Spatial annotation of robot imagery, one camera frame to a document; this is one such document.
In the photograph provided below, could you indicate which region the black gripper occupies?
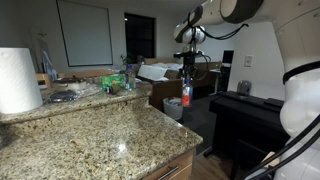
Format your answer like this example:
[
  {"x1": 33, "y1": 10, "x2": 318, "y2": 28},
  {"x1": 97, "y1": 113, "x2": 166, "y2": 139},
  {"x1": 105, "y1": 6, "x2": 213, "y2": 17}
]
[{"x1": 181, "y1": 54, "x2": 198, "y2": 81}]

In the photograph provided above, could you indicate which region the clear blue-capped water bottle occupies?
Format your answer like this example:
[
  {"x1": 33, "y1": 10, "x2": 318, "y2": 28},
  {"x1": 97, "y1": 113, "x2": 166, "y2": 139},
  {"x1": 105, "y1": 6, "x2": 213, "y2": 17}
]
[
  {"x1": 124, "y1": 64, "x2": 137, "y2": 92},
  {"x1": 181, "y1": 78, "x2": 194, "y2": 108}
]

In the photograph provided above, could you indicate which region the white paper sheet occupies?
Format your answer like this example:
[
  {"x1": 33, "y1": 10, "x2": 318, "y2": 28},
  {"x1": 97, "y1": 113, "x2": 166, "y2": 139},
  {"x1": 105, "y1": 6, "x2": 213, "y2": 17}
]
[{"x1": 137, "y1": 63, "x2": 184, "y2": 82}]

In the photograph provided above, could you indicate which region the white waste basket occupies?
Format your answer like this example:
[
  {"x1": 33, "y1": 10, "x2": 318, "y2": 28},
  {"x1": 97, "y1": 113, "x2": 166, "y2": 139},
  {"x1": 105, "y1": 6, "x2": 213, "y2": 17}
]
[{"x1": 162, "y1": 96, "x2": 185, "y2": 121}]

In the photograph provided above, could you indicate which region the black monitor on stand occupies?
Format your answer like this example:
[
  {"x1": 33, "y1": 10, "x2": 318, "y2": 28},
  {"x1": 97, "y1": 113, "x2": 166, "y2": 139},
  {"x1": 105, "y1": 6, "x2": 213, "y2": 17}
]
[{"x1": 218, "y1": 50, "x2": 235, "y2": 94}]

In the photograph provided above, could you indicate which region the grey cylindrical speaker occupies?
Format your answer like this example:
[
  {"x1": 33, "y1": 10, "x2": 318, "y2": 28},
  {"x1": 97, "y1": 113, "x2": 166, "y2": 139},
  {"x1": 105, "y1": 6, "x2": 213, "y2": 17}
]
[{"x1": 236, "y1": 80, "x2": 253, "y2": 98}]

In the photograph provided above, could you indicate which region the dark window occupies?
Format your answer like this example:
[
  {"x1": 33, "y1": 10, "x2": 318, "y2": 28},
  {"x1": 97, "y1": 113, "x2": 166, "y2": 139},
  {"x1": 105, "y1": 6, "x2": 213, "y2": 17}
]
[{"x1": 124, "y1": 12, "x2": 157, "y2": 61}]

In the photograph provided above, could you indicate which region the green potted plant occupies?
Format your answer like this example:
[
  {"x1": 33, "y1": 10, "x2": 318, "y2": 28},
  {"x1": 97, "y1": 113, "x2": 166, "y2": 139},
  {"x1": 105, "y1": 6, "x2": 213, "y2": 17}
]
[{"x1": 119, "y1": 53, "x2": 136, "y2": 68}]

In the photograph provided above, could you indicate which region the black piano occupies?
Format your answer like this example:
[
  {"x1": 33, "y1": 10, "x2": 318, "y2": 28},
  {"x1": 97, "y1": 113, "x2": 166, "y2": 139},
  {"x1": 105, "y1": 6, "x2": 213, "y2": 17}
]
[{"x1": 209, "y1": 90, "x2": 291, "y2": 180}]

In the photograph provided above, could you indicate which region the green tissue box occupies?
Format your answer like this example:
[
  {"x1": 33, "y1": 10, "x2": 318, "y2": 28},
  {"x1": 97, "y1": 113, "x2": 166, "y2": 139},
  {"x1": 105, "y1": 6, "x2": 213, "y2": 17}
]
[{"x1": 100, "y1": 74, "x2": 127, "y2": 93}]

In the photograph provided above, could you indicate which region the wooden cabinet front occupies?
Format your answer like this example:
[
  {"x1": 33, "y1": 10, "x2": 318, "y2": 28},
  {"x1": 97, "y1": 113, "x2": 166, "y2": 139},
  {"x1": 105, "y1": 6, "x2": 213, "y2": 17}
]
[{"x1": 143, "y1": 148, "x2": 198, "y2": 180}]

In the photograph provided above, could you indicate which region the white projector screen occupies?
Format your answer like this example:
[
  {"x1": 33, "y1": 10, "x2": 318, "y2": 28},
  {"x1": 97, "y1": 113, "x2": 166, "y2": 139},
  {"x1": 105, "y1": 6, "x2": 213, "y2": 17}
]
[{"x1": 55, "y1": 0, "x2": 114, "y2": 68}]

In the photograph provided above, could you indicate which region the robot mounting table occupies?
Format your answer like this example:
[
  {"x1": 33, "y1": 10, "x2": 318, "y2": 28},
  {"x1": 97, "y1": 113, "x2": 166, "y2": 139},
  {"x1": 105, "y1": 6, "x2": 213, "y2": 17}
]
[{"x1": 259, "y1": 151, "x2": 281, "y2": 168}]

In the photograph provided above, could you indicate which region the round pale bowl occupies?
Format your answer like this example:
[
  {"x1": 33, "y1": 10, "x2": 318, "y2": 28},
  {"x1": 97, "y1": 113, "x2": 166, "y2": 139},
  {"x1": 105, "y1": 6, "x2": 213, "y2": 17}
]
[{"x1": 53, "y1": 77, "x2": 89, "y2": 93}]

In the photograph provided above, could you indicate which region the dark item in plastic wrap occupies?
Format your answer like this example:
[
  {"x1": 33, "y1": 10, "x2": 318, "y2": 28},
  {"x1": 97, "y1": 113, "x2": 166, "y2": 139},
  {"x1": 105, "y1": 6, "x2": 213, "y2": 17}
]
[{"x1": 46, "y1": 89, "x2": 81, "y2": 104}]

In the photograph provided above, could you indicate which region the small wooden box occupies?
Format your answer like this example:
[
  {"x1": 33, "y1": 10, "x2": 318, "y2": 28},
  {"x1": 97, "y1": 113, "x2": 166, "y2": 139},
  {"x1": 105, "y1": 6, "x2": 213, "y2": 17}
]
[{"x1": 35, "y1": 73, "x2": 54, "y2": 90}]

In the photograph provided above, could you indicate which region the blue picture panel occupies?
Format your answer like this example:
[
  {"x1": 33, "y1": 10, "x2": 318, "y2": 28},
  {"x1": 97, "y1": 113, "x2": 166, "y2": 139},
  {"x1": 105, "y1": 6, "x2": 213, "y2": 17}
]
[{"x1": 31, "y1": 28, "x2": 58, "y2": 81}]

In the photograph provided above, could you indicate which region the white paper towel roll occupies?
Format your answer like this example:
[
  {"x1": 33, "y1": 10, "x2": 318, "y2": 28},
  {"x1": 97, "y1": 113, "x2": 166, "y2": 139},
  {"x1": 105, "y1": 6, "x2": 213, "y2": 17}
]
[{"x1": 0, "y1": 47, "x2": 44, "y2": 115}]

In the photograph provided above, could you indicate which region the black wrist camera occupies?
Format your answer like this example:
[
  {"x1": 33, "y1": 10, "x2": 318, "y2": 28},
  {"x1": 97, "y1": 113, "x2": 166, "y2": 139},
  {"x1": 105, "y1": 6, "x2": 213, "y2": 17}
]
[{"x1": 173, "y1": 49, "x2": 204, "y2": 58}]

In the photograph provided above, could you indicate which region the thin black camera cable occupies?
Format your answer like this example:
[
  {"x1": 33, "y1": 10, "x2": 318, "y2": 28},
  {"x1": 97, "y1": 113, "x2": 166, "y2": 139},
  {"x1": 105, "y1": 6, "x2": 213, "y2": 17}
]
[{"x1": 186, "y1": 11, "x2": 250, "y2": 81}]

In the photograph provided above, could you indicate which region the white wall outlet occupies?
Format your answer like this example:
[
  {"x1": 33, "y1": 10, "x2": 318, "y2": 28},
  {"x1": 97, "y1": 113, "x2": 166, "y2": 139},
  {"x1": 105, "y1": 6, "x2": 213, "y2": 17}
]
[{"x1": 244, "y1": 54, "x2": 254, "y2": 68}]

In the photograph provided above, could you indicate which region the metal drawer handle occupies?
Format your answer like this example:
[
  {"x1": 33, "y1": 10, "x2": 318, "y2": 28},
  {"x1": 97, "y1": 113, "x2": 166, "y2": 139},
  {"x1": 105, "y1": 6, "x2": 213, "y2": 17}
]
[{"x1": 156, "y1": 165, "x2": 180, "y2": 180}]

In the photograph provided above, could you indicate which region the black cable strap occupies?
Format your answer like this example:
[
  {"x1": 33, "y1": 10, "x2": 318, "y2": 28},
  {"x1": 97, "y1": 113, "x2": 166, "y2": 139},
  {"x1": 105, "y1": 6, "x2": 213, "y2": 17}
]
[{"x1": 282, "y1": 60, "x2": 320, "y2": 85}]

